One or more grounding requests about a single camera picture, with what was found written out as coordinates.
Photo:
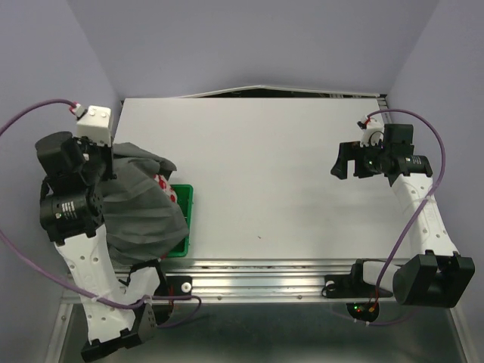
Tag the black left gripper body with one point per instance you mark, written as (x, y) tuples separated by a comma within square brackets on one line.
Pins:
[(100, 165)]

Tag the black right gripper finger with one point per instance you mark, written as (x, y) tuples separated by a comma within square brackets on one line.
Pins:
[(359, 168), (345, 154)]

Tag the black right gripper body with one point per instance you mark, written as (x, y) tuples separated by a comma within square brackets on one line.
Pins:
[(373, 156)]

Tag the white red floral skirt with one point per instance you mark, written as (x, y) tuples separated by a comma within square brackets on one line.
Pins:
[(166, 187)]

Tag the grey pleated skirt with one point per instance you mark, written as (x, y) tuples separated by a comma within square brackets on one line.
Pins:
[(142, 222)]

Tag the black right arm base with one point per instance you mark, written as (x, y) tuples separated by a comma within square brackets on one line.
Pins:
[(348, 287)]

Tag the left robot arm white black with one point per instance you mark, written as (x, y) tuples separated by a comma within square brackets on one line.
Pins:
[(71, 212)]

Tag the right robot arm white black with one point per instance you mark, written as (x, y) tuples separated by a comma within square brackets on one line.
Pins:
[(436, 275)]

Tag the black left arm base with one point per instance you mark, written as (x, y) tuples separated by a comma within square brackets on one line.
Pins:
[(169, 286)]

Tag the green plastic tray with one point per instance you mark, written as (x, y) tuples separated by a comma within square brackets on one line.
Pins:
[(184, 197)]

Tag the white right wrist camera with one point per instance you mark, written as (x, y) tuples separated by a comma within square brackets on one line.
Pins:
[(372, 131)]

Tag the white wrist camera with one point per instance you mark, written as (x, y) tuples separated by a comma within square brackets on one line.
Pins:
[(372, 131), (96, 126)]

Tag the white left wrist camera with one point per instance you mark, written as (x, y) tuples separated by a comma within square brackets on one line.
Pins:
[(96, 126)]

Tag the aluminium rail frame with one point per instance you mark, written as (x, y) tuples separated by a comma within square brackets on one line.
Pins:
[(257, 310)]

